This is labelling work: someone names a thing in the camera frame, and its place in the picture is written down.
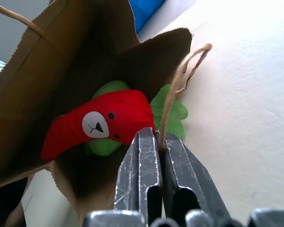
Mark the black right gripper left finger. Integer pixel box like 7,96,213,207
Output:
114,127,162,221

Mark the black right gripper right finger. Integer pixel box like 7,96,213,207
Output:
161,132,235,224

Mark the red chili pepper plush toy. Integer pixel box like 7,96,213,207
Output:
40,43,213,163

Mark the green plush toy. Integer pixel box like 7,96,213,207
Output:
85,80,131,157

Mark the brown paper bag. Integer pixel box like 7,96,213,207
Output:
0,0,193,227

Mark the blue box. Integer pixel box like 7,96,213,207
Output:
128,0,166,34

